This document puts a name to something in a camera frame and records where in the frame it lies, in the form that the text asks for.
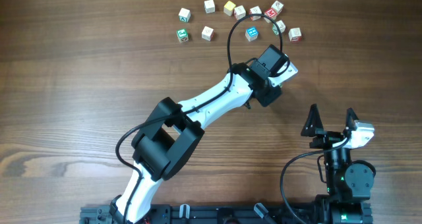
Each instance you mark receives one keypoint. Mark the red number block far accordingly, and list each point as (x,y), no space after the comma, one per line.
(277,6)

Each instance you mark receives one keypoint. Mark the red letter Y block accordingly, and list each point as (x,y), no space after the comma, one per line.
(295,35)

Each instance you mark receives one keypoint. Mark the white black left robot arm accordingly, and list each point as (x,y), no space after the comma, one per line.
(166,140)

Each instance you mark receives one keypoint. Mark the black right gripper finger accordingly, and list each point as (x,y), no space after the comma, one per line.
(351,119)
(313,125)

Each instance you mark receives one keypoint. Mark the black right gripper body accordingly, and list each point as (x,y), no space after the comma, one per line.
(330,138)

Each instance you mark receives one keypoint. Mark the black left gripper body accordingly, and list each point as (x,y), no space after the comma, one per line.
(270,95)

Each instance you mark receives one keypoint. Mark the green letter A block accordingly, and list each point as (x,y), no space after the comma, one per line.
(184,15)

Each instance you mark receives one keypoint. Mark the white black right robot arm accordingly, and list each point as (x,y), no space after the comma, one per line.
(348,182)

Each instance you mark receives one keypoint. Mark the red top M block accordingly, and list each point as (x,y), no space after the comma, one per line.
(270,14)

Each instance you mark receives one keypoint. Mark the green ball picture block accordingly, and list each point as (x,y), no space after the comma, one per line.
(182,35)

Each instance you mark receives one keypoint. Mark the green letter I block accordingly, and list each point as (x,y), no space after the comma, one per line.
(278,27)

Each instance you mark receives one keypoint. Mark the blue top wooden block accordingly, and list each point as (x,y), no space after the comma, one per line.
(251,34)

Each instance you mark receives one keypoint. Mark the red side picture block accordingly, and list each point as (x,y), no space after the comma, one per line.
(239,12)

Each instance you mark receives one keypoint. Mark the red edge picture block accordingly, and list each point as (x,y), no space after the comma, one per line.
(255,13)

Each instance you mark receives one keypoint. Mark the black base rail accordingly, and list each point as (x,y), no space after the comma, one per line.
(310,213)

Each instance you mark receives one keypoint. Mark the red letter M block left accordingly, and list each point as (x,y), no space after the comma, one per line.
(207,33)

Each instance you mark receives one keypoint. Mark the yellow top wooden block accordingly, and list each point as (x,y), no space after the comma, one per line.
(229,8)

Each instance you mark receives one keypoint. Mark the plain wooden block left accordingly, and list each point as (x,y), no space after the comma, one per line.
(209,6)

